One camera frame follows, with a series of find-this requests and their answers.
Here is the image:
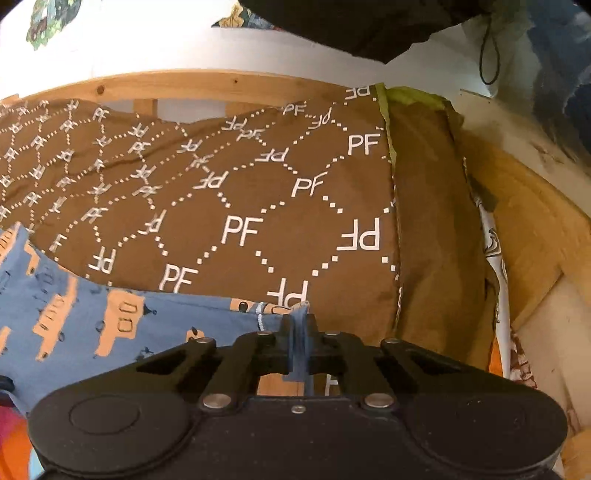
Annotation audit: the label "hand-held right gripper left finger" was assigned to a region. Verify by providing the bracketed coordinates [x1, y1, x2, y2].
[135, 315, 300, 411]

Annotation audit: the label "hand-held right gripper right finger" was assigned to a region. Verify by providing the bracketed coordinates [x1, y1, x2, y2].
[302, 314, 467, 410]

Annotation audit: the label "blue pants with orange print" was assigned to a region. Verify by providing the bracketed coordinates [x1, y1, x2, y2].
[0, 222, 324, 414]

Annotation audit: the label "brown printed blanket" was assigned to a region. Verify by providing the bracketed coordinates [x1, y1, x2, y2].
[0, 83, 502, 398]

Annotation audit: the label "white printed cloth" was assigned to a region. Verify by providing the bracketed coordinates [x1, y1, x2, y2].
[473, 196, 539, 386]

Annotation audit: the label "floral printed cloth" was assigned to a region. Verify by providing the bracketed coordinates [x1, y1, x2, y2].
[211, 4, 288, 34]

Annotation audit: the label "black garment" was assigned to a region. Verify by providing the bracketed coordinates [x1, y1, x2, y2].
[238, 0, 587, 65]

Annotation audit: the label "blue patterned cloth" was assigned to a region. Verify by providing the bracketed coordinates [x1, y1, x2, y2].
[524, 0, 591, 160]

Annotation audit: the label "wooden bed frame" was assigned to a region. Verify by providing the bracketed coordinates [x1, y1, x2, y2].
[0, 69, 591, 480]

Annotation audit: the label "black hanging cord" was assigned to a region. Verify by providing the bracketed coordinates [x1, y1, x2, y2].
[478, 13, 503, 86]

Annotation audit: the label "green printed wall picture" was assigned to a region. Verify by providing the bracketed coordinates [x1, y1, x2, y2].
[25, 0, 89, 51]

